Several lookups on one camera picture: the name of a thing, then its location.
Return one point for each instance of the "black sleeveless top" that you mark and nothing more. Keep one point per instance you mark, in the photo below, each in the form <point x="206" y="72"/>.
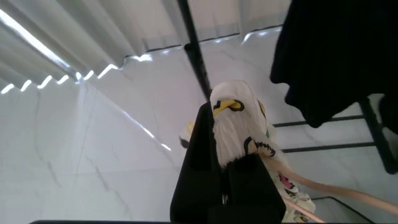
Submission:
<point x="335" y="56"/>

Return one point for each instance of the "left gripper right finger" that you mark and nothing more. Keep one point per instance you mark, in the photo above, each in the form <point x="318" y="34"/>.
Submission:
<point x="255" y="189"/>

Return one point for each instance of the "cream printed garment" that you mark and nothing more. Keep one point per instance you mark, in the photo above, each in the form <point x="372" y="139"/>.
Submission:
<point x="233" y="133"/>

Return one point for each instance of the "black clothes rack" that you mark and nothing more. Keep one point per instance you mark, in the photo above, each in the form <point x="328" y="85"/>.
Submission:
<point x="196" y="56"/>

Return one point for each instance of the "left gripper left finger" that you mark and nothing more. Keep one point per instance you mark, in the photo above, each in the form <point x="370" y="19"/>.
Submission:
<point x="196" y="183"/>

